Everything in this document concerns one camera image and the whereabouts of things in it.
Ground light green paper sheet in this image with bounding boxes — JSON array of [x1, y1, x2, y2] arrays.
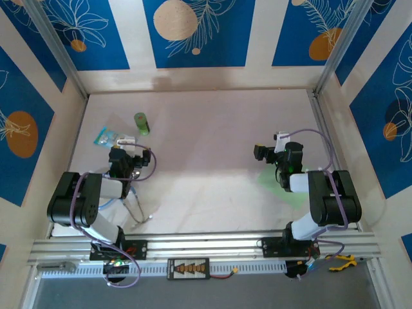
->
[[257, 165, 308, 209]]

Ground blue blister pack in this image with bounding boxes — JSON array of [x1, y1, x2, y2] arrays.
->
[[93, 126, 129, 149]]

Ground green cylindrical can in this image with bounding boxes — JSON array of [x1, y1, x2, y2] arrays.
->
[[133, 111, 151, 136]]

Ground small black circuit board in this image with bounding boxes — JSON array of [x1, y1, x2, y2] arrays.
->
[[285, 259, 315, 280], [102, 259, 131, 275]]

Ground black board with orange connectors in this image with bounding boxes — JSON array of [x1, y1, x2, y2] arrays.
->
[[167, 257, 211, 280]]

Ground blue handled tools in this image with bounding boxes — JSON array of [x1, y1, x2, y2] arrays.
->
[[96, 170, 155, 231]]

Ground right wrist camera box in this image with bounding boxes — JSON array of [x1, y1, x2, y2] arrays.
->
[[273, 131, 292, 154]]

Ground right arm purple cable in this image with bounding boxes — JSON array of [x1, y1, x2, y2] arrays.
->
[[279, 128, 350, 281]]

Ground aluminium side rail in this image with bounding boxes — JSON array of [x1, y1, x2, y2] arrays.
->
[[307, 89, 361, 229]]

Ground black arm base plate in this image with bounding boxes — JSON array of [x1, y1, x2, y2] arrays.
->
[[261, 237, 321, 258], [89, 239, 149, 261]]

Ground aluminium extrusion rail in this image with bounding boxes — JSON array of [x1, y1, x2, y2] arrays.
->
[[27, 230, 382, 267]]

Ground red wire with yellow plug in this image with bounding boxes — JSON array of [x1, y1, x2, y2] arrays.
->
[[209, 268, 241, 280]]

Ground yellow handled pliers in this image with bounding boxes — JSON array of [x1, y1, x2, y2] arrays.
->
[[325, 254, 374, 272]]

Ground white slotted cable duct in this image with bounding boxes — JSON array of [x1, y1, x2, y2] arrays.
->
[[38, 260, 287, 279]]

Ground aluminium frame post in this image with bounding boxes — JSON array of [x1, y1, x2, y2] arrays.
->
[[24, 0, 89, 99], [314, 0, 374, 96]]

